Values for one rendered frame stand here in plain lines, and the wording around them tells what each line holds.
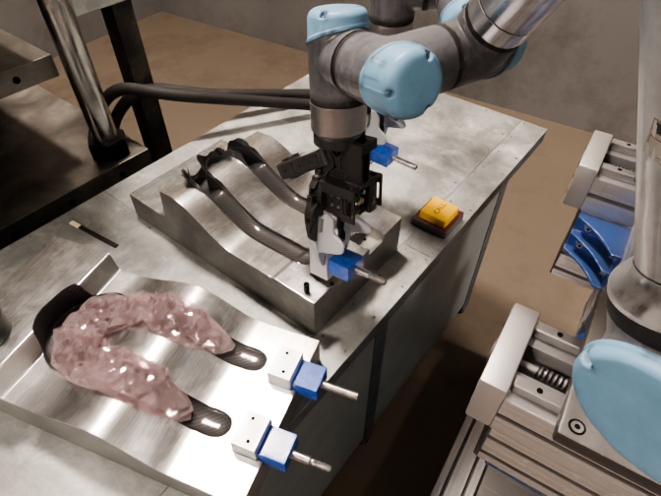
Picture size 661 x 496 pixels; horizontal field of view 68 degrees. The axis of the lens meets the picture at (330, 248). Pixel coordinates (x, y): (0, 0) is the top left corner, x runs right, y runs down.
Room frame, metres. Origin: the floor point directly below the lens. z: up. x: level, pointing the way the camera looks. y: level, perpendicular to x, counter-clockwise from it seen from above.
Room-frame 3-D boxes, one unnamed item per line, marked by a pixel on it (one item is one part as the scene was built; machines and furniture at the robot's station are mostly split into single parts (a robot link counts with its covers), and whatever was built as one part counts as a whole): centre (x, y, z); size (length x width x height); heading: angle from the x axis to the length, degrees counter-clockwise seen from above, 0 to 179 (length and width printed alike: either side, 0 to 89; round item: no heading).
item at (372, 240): (0.63, -0.07, 0.87); 0.05 x 0.05 x 0.04; 52
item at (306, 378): (0.36, 0.02, 0.86); 0.13 x 0.05 x 0.05; 69
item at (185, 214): (0.73, 0.14, 0.87); 0.50 x 0.26 x 0.14; 52
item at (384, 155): (0.82, -0.12, 0.93); 0.13 x 0.05 x 0.05; 52
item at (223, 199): (0.72, 0.14, 0.92); 0.35 x 0.16 x 0.09; 52
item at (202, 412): (0.40, 0.28, 0.88); 0.34 x 0.15 x 0.07; 69
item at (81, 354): (0.41, 0.29, 0.90); 0.26 x 0.18 x 0.08; 69
